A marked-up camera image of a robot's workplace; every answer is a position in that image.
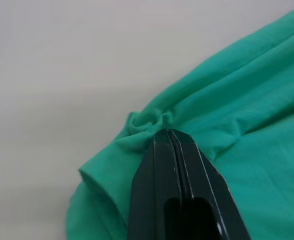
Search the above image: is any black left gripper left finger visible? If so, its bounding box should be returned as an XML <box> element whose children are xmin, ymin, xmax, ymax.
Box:
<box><xmin>127</xmin><ymin>128</ymin><xmax>186</xmax><ymax>240</ymax></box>

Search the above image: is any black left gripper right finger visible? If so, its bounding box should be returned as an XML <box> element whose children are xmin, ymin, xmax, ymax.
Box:
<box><xmin>170</xmin><ymin>128</ymin><xmax>253</xmax><ymax>240</ymax></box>

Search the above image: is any green t-shirt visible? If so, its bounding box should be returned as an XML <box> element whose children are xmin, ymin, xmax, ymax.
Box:
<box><xmin>65</xmin><ymin>4</ymin><xmax>294</xmax><ymax>240</ymax></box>

